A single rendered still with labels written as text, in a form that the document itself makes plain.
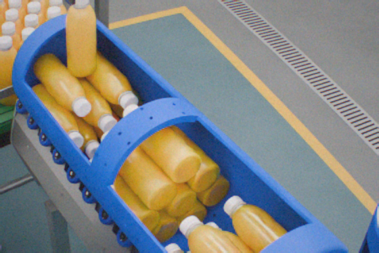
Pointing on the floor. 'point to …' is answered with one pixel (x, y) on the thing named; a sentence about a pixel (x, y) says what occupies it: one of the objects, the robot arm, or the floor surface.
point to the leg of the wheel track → (57, 228)
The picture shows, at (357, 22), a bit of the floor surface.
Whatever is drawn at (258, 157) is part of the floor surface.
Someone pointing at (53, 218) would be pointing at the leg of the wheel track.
